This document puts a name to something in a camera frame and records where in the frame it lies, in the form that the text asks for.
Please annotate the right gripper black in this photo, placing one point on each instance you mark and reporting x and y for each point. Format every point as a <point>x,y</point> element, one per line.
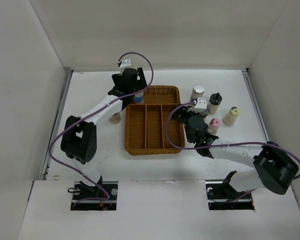
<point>176,114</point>

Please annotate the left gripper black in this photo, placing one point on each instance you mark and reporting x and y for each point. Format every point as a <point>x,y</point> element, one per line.
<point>140,83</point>

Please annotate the silver-lid jar blue label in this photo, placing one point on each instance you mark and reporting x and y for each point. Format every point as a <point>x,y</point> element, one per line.
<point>139,98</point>
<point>197,92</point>

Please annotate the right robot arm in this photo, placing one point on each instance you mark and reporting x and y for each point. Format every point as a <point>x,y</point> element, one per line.
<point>269,166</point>

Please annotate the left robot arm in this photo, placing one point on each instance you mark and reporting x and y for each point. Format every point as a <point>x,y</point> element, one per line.
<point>80,142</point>

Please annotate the dark-lid spice grinder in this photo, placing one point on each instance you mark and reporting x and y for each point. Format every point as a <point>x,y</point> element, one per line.
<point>205,113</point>

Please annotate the brown wicker divided tray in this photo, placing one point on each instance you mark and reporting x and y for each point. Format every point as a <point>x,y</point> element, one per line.
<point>145,122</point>

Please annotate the pink-cap bottle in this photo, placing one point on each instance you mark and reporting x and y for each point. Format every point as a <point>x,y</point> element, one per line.
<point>214,126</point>

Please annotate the black-cap bottle right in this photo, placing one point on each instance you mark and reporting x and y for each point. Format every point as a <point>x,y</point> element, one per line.
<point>214,102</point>

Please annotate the black-cap bottle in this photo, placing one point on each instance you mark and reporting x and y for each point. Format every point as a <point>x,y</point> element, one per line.
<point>115,119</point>
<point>214,102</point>

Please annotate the black-cap bottle left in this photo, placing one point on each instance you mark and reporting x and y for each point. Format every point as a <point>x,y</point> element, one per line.
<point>115,119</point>

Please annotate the yellow-cap bottle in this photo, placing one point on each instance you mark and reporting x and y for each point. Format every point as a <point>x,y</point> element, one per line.
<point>230,118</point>

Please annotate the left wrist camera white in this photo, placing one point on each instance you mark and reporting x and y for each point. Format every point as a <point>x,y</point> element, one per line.
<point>125,63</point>

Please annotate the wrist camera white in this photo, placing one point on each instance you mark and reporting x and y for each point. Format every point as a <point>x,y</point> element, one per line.
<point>125,63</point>
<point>200,105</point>

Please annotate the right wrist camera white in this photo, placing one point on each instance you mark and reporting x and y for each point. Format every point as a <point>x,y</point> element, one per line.
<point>200,105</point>

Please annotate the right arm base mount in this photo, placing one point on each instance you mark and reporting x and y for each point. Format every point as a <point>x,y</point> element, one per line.
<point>223,197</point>

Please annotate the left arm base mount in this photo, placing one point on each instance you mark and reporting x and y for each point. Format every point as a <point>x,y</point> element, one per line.
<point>91,198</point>

